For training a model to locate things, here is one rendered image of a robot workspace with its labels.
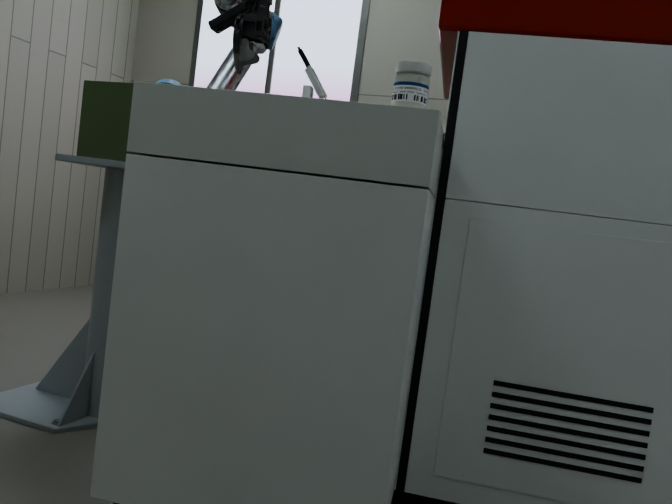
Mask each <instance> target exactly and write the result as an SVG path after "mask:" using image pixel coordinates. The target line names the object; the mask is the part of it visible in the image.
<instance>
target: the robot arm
mask: <svg viewBox="0 0 672 504"><path fill-rule="evenodd" d="M214 2H215V5H216V7H217V9H218V11H219V13H220V14H221V15H219V16H217V17H216V18H214V19H212V20H210V21H209V22H208V24H209V26H210V29H211V30H213V31H214V32H215V33H217V34H219V33H221V32H222V31H224V30H226V29H228V28H229V27H233V28H234V32H233V47H232V49H231V50H230V52H229V53H228V55H227V57H226V58H225V60H224V61H223V63H222V64H221V66H220V67H219V69H218V70H217V72H216V74H215V75H214V77H213V78H212V80H211V81H210V83H209V84H208V86H207V87H206V88H214V89H225V90H235V91H236V89H237V87H238V86H239V84H240V83H241V81H242V79H243V78H244V76H245V75H246V73H247V72H248V70H249V68H250V67H251V65H252V64H256V63H258V62H259V60H260V57H259V56H258V54H264V53H265V52H266V50H267V49H268V50H273V48H274V46H275V44H276V42H277V40H278V37H279V34H280V31H281V28H282V24H283V21H282V19H281V17H279V16H278V15H276V14H275V13H274V12H272V11H270V5H272V2H273V0H214ZM156 83H161V84H172V85H181V84H180V83H178V82H177V81H174V80H172V79H161V80H159V81H157V82H156Z"/></svg>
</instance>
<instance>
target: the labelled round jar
mask: <svg viewBox="0 0 672 504"><path fill-rule="evenodd" d="M431 69H432V68H431V67H430V65H428V64H425V63H422V62H416V61H401V62H399V63H397V64H396V71H395V74H396V76H395V79H394V85H393V93H392V100H391V105H394V106H405V107H415V108H426V106H427V99H428V91H429V83H430V80H429V78H430V76H431Z"/></svg>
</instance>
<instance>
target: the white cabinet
mask: <svg viewBox="0 0 672 504"><path fill-rule="evenodd" d="M434 201H435V199H434V197H433V196H432V194H431V193H430V191H429V190H428V189H420V188H411V187H403V186H395V185H386V184H378V183H369V182H361V181H353V180H344V179H336V178H327V177H319V176H311V175H302V174H294V173H285V172H277V171H269V170H260V169H252V168H243V167H235V166H227V165H218V164H210V163H201V162H193V161H185V160H176V159H168V158H159V157H151V156H143V155H134V154H126V161H125V170H124V179H123V189H122V198H121V208H120V217H119V227H118V236H117V245H116V255H115V264H114V274H113V283H112V292H111V302H110V311H109V321H108V330H107V339H106V349H105V358H104V368H103V377H102V386H101V396H100V405H99V415H98V424H97V434H96V443H95V452H94V462H93V471H92V481H91V490H90V497H93V498H97V499H101V500H106V501H110V502H113V504H394V499H395V495H396V490H394V487H395V480H396V473H397V466H398V459H399V451H400V444H401V437H402V430H403V423H404V416H405V408H406V401H407V394H408V387H409V380H410V373H411V365H412V358H413V351H414V344H415V337H416V330H417V322H418V315H419V308H420V301H421V294H422V287H423V279H424V272H425V265H426V258H427V251H428V244H429V236H430V229H431V222H432V215H433V208H434Z"/></svg>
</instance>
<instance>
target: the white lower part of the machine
mask: <svg viewBox="0 0 672 504"><path fill-rule="evenodd" d="M394 490H396V491H400V492H406V497H405V504H672V226H667V225H659V224H651V223H643V222H634V221H626V220H618V219H610V218H601V217H593V216H585V215H577V214H568V213H560V212H552V211H544V210H535V209H527V208H519V207H511V206H502V205H494V204H486V203H478V202H469V201H461V200H453V199H445V198H441V197H435V201H434V208H433V215H432V222H431V229H430V236H429V244H428V251H427V258H426V265H425V272H424V279H423V287H422V294H421V301H420V308H419V315H418V322H417V330H416V337H415V344H414V351H413V358H412V365H411V373H410V380H409V387H408V394H407V401H406V408H405V416H404V423H403V430H402V437H401V444H400V451H399V459H398V466H397V473H396V480H395V487H394Z"/></svg>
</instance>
